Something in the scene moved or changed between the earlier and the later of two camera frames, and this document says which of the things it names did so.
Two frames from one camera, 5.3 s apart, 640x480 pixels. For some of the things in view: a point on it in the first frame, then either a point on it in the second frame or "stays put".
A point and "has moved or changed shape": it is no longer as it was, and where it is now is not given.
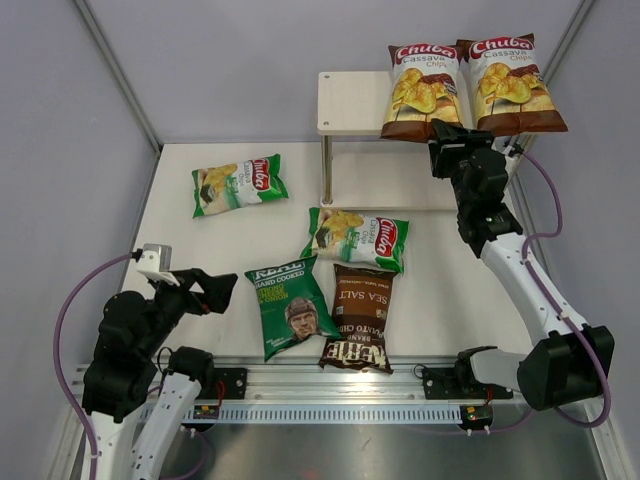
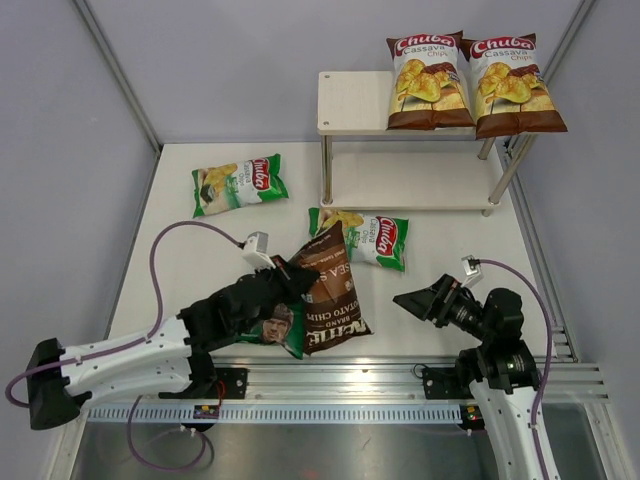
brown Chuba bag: (425, 86) has moved or changed shape
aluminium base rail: (301, 391) stays put
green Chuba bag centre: (357, 237) stays put
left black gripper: (216, 289) → (296, 281)
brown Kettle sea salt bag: (361, 303) → (334, 311)
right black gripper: (442, 156) → (422, 302)
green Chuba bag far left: (224, 187) stays put
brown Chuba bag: (508, 94) stays put
